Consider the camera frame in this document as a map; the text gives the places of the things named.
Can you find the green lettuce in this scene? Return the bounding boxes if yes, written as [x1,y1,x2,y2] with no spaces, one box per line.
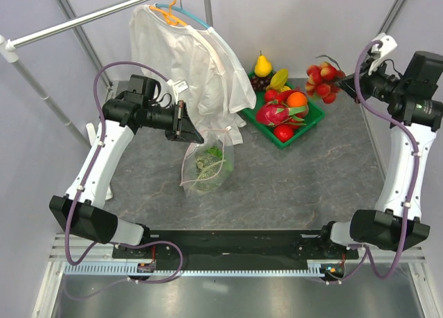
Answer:
[204,145,233,172]

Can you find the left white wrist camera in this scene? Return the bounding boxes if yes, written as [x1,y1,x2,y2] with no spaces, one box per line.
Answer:
[167,79,189,94]

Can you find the green plastic tray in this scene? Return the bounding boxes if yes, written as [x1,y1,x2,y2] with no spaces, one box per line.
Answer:
[240,91,325,149]

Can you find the teal clothes hanger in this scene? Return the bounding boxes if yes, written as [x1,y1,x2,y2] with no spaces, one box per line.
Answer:
[154,2,243,69]

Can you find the green melon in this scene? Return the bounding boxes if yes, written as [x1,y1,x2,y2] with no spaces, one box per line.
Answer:
[191,153,223,193]

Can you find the pink dragon fruit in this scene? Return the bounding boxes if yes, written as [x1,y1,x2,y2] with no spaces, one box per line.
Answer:
[255,100,307,127]

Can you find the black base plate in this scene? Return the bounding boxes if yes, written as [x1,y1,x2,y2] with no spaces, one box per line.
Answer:
[112,227,361,269]

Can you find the dark purple grapes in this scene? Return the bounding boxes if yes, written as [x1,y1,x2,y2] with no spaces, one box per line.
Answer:
[250,75,272,92]

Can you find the light blue cable duct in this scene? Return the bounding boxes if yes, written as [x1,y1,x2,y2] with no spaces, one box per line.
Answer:
[63,262,325,277]

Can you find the orange clothes hanger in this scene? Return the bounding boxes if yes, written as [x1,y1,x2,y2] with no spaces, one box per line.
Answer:
[149,0,187,26]

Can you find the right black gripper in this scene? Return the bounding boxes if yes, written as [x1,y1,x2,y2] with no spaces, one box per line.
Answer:
[337,56,410,104]

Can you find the yellow pear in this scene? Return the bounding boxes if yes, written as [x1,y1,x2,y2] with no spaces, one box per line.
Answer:
[254,53,273,78]

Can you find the white metal clothes rack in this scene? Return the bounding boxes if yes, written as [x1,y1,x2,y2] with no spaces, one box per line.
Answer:
[0,0,214,200]

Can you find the white t-shirt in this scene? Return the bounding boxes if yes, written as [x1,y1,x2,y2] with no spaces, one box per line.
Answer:
[129,5,256,145]

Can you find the yellow star fruit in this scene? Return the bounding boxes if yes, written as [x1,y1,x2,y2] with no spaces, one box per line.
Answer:
[266,69,289,92]

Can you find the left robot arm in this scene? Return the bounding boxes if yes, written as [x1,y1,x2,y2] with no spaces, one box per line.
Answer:
[49,75,204,258]

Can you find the red tomato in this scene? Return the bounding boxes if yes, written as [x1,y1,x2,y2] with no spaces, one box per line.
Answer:
[273,124,294,143]

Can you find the red lychee bunch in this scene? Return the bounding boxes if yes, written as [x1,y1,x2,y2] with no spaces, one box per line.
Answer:
[305,55,345,104]

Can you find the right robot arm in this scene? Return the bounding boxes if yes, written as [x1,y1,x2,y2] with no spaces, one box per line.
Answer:
[317,51,442,258]

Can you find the red pepper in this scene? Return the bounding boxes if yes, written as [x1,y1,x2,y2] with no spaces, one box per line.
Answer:
[276,88,300,103]

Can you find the orange fruit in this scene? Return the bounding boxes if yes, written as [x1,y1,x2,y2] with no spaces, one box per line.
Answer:
[286,91,308,107]

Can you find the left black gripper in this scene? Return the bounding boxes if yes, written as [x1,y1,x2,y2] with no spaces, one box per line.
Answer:
[143,100,204,144]

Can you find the clear pink-dotted zip bag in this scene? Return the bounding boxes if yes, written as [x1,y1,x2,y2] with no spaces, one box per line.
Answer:
[180,126,235,197]

